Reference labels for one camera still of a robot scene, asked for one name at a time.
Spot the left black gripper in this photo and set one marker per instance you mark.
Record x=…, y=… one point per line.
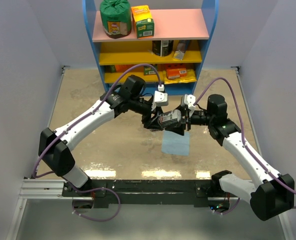
x=146, y=119

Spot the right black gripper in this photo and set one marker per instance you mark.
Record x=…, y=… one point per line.
x=180, y=129

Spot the patterned sunglasses case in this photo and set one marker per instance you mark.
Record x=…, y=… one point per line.
x=170, y=119

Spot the light blue cleaning cloth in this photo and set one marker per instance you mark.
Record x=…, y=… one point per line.
x=174, y=144

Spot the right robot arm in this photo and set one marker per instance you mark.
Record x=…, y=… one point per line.
x=268, y=193

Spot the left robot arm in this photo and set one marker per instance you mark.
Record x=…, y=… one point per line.
x=56, y=146

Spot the yellow snack bag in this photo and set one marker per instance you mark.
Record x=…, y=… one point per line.
x=189, y=78

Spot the small green box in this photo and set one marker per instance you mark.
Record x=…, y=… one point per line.
x=149, y=70

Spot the orange box on shelf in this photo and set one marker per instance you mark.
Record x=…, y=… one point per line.
x=175, y=70

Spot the blue shelf unit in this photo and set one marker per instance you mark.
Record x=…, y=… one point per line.
x=195, y=24

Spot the orange packet left shelf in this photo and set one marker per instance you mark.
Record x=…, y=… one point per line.
x=119, y=68

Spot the silver foil pouch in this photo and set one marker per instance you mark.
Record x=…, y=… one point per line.
x=181, y=49

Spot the black labelled can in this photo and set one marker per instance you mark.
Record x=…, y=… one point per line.
x=162, y=48

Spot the orange green sponge box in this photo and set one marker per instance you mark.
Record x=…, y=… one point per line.
x=143, y=21

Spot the green toilet paper pack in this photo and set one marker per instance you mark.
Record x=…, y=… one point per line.
x=116, y=18

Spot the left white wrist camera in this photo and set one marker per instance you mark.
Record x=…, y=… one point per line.
x=160, y=98

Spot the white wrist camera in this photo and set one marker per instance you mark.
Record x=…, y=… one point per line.
x=188, y=101
x=160, y=98

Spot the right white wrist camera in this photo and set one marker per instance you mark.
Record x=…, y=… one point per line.
x=188, y=101

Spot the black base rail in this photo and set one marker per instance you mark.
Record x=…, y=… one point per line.
x=194, y=192

